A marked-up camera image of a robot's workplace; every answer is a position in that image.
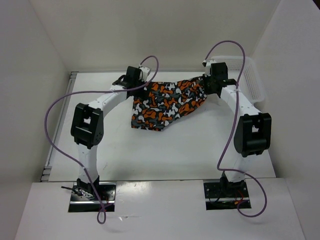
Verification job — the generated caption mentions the orange camouflage shorts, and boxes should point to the orange camouflage shorts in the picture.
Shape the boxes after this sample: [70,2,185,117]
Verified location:
[131,76,208,131]

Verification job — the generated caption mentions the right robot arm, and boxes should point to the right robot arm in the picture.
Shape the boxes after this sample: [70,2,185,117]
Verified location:
[202,60,272,197]

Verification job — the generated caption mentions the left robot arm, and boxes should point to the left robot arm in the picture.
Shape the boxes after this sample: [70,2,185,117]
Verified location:
[70,65,151,200]

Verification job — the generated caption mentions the white plastic basket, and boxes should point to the white plastic basket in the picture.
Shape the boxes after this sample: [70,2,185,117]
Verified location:
[213,55,265,104]

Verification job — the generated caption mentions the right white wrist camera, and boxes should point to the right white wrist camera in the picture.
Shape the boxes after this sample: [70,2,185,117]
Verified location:
[202,58,217,76]

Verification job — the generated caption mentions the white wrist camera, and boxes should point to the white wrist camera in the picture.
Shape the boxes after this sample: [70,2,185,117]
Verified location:
[138,65,151,78]
[202,58,217,76]

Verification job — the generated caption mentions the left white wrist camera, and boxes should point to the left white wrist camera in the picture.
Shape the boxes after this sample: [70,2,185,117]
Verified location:
[138,65,151,78]

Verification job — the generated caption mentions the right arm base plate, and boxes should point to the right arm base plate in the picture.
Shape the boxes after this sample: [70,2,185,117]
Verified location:
[203,180,252,211]

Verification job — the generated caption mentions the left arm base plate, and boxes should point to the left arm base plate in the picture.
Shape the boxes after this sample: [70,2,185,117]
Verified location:
[68,182,116,213]

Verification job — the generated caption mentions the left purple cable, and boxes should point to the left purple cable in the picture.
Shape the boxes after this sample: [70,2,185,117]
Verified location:
[44,55,161,224]

